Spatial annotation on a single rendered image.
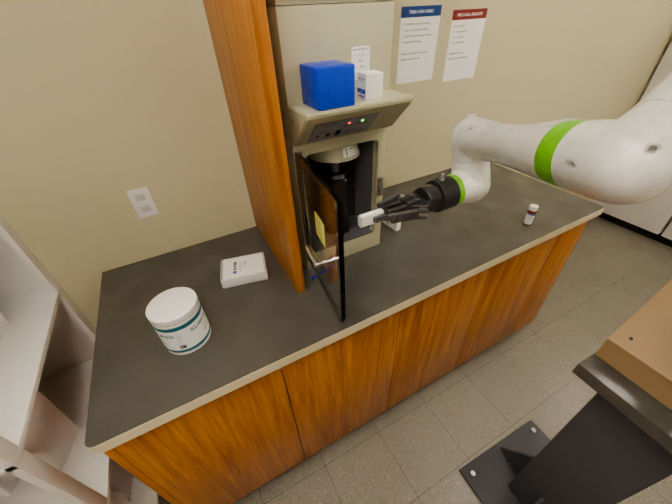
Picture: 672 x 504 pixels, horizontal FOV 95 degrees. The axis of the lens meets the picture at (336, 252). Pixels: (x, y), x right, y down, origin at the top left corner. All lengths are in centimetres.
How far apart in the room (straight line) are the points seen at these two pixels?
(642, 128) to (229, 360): 96
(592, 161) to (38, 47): 130
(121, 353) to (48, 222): 55
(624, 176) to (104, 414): 114
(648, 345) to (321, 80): 99
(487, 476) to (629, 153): 154
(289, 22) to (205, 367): 89
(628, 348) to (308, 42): 108
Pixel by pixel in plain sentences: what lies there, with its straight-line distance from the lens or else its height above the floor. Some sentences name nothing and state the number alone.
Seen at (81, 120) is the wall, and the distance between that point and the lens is 129.
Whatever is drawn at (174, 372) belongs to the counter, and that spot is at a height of 94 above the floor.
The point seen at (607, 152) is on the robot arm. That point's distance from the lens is 60.
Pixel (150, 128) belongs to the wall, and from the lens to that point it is 128.
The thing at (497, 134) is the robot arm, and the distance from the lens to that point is 82.
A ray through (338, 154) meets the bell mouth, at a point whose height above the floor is 134.
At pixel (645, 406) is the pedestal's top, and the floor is 94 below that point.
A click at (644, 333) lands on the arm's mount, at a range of 108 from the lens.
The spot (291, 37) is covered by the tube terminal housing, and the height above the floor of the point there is 165.
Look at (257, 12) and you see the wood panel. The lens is 76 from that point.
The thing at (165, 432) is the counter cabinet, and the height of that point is 81.
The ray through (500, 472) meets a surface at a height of 1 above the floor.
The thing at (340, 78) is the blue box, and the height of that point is 157.
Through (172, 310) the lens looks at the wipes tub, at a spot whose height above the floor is 109.
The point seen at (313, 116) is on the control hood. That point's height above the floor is 150.
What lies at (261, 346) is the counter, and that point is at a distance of 96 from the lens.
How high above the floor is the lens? 170
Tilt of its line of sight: 38 degrees down
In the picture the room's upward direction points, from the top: 3 degrees counter-clockwise
